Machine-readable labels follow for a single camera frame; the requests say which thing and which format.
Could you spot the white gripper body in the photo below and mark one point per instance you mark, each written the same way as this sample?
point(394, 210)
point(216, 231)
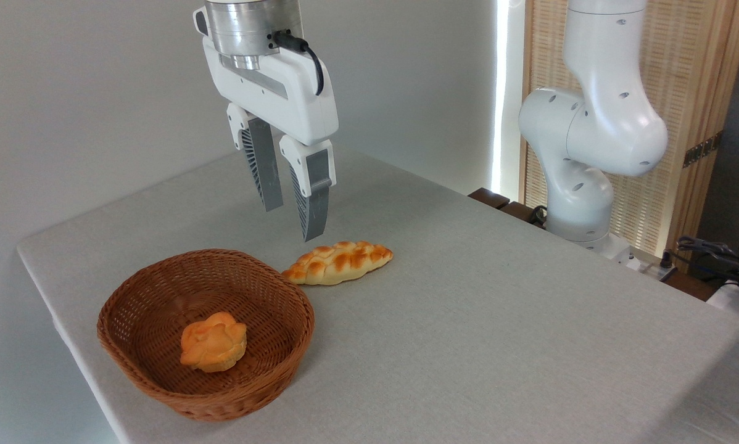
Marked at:
point(283, 98)

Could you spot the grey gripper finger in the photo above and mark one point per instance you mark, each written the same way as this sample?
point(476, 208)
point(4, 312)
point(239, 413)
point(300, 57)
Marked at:
point(313, 185)
point(264, 166)

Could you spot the long braided bread loaf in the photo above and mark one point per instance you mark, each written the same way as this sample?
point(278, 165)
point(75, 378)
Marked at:
point(338, 262)

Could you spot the brown wicker basket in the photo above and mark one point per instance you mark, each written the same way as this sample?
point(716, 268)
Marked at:
point(271, 296)

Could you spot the round orange bread bun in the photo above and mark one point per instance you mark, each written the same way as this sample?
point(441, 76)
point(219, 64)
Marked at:
point(214, 342)

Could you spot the dark brown wooden base table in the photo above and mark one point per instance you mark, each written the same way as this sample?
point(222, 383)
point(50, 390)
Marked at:
point(490, 197)

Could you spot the grey tablecloth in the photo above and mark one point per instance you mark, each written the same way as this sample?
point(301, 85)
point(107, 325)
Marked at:
point(468, 339)

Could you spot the white power strip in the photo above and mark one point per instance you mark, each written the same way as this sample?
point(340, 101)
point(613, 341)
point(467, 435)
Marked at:
point(659, 270)

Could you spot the wooden slatted screen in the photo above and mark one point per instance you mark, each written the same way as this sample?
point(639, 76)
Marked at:
point(684, 61)

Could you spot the dark metal screen hinge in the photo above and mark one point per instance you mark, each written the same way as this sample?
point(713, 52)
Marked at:
point(702, 150)

